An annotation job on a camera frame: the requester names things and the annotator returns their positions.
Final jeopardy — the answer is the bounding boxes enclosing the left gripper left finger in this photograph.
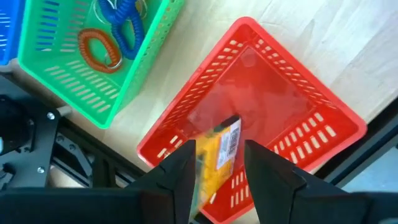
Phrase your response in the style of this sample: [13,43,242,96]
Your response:
[0,139,197,224]

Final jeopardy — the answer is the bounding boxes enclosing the large yellow crayon box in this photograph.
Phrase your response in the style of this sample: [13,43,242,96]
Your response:
[189,114,243,218]

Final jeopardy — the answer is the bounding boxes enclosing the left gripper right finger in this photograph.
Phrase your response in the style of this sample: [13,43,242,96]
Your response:
[244,139,398,224]

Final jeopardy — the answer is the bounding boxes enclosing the orange coil keychain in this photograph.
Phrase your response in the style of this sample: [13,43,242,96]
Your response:
[77,27,124,75]

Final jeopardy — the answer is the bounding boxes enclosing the red plastic basket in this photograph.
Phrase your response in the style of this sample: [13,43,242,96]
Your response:
[136,16,368,224]

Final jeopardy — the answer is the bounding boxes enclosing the green plastic basket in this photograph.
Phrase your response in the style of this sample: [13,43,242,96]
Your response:
[17,0,186,130]

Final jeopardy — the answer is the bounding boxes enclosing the blue plastic basket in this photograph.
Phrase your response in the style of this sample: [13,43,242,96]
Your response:
[0,0,26,67]

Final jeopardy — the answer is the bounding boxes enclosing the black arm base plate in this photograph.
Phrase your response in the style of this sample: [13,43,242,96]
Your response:
[0,93,60,190]

